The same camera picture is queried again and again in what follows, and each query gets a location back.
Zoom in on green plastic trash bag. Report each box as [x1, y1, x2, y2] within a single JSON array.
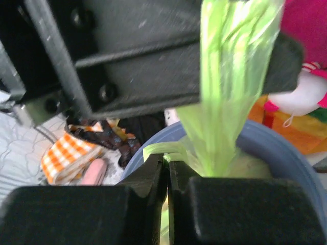
[[142, 0, 286, 245]]

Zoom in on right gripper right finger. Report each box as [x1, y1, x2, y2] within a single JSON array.
[[168, 162, 326, 244]]

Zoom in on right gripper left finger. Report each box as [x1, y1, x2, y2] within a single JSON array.
[[1, 155, 164, 244]]

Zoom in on blue plastic trash bin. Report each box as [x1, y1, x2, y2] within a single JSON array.
[[121, 120, 326, 225]]

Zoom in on white pink plush doll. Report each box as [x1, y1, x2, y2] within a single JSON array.
[[264, 62, 326, 116]]

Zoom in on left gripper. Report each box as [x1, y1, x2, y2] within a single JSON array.
[[1, 1, 100, 125]]

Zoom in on magenta fabric bag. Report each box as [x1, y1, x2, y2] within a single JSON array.
[[281, 0, 326, 68]]

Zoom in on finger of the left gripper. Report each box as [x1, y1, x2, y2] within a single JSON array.
[[58, 0, 305, 120]]

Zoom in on pink glasses case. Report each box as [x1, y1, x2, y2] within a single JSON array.
[[78, 159, 108, 186]]

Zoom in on orange white checked cloth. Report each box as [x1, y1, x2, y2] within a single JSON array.
[[40, 129, 104, 185]]

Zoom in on dark patterned bag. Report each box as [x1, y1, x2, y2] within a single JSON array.
[[65, 116, 141, 169]]

